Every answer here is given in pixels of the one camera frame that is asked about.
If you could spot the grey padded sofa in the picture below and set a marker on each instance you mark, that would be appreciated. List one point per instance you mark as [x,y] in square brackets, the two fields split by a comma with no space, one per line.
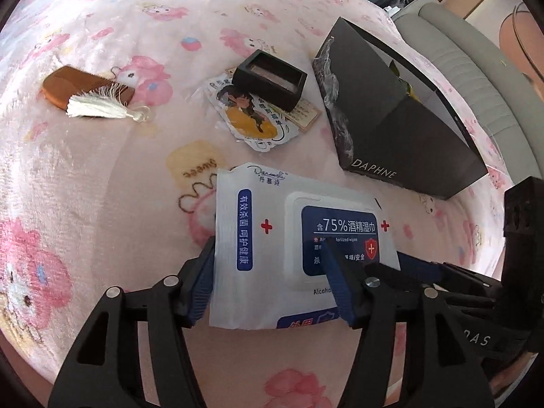
[467,72]

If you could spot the cartoon figure sticker packet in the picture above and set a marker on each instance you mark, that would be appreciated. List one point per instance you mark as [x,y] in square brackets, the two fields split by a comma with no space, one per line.
[246,117]

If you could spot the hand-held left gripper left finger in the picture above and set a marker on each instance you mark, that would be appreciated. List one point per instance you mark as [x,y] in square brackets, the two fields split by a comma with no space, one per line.
[202,282]

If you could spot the white wet wipes pack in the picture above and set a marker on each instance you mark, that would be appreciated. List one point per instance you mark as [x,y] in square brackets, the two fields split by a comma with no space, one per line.
[255,221]

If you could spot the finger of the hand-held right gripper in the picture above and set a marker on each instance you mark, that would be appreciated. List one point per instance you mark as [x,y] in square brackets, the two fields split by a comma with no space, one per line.
[471,301]
[410,261]

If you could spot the black square frame box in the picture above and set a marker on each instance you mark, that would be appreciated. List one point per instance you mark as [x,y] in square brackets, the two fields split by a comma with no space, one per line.
[254,83]

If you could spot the pink round rug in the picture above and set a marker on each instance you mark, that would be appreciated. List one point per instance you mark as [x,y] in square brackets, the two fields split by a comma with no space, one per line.
[508,38]

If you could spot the wooden comb with white tassel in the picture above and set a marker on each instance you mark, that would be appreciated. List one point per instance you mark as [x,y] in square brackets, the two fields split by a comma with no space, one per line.
[63,87]

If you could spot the pink cartoon printed blanket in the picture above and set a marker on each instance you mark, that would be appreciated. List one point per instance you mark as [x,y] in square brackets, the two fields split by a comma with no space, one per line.
[127,178]

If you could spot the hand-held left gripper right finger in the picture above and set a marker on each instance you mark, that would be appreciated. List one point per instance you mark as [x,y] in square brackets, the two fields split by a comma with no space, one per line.
[341,291]

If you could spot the large black cardboard box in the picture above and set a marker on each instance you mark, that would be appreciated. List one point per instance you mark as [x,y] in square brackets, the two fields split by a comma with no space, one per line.
[408,136]

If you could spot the small brown card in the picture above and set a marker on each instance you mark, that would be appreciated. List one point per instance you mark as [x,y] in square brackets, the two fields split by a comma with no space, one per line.
[307,112]

